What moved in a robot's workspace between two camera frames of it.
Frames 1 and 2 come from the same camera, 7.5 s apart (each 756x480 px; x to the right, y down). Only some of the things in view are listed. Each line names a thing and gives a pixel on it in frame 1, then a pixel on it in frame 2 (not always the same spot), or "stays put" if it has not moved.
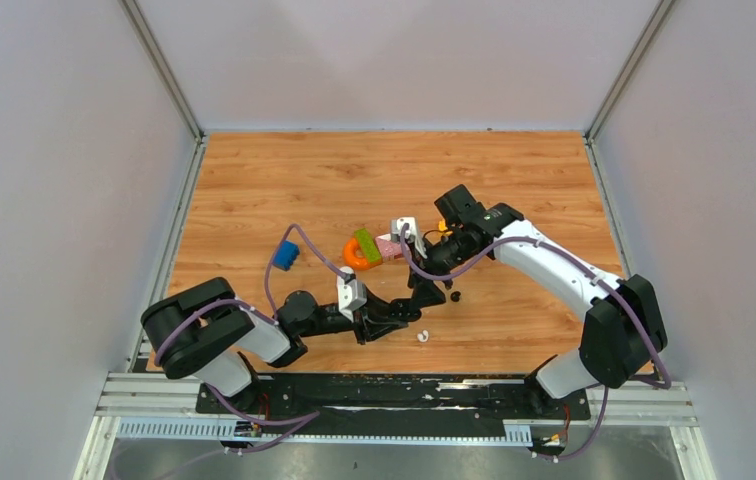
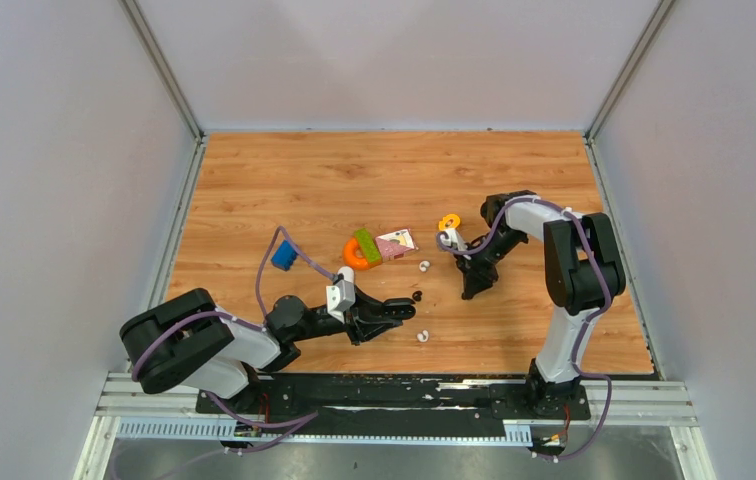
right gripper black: [425, 293] to [476, 278]
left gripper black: [376, 309] stays put
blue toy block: [286, 254] stays put
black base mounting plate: [392, 405] stays put
